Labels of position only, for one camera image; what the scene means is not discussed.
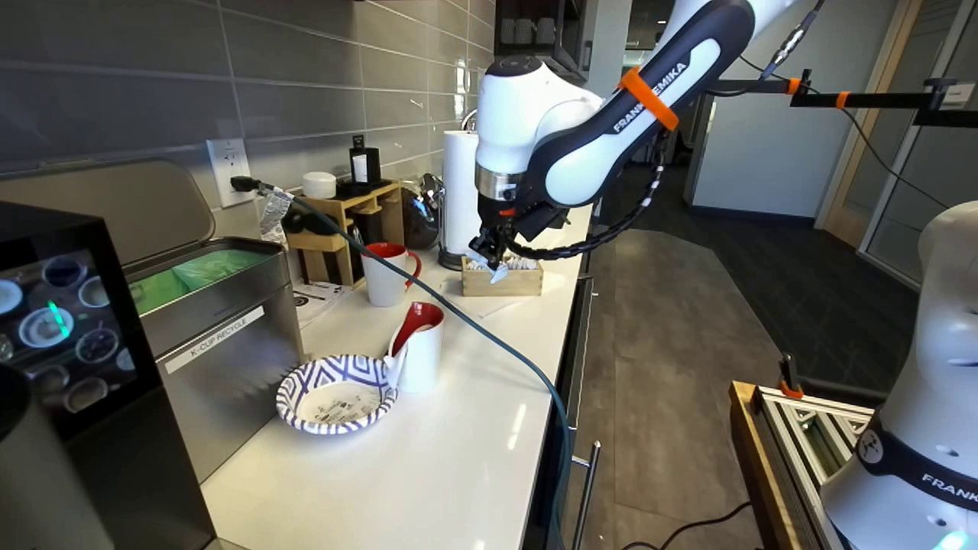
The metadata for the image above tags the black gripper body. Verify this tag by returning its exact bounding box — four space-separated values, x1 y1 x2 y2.
471 198 563 261

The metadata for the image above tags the white sachet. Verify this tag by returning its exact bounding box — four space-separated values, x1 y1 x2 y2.
487 254 515 283

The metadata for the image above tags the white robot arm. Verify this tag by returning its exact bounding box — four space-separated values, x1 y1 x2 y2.
471 0 795 269

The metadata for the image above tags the wooden sachet box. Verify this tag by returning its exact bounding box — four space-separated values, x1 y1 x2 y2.
461 256 543 296

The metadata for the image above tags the stainless steel sachet bin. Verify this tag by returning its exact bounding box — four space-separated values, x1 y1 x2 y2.
127 160 305 482

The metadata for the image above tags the white paper towel roll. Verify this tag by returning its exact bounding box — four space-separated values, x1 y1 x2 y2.
442 131 480 254

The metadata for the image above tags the wooden shelf organizer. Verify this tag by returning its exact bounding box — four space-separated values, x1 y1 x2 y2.
286 184 405 283

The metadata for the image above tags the dark glass bottle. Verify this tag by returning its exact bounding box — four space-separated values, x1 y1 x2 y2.
348 135 379 185

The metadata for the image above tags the white mug red interior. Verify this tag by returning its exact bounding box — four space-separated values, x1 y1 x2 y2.
386 303 442 395

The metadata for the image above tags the white small cup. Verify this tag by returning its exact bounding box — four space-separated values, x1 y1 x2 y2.
304 172 337 198

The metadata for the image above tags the black coffee machine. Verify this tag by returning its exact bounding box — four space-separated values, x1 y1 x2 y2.
0 202 217 550

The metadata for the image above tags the teal power cable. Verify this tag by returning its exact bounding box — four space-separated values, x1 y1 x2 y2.
229 173 579 550

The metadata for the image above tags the white wall outlet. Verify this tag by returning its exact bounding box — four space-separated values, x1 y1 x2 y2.
208 138 250 208

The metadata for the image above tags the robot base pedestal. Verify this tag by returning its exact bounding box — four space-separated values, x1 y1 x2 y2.
824 202 978 550

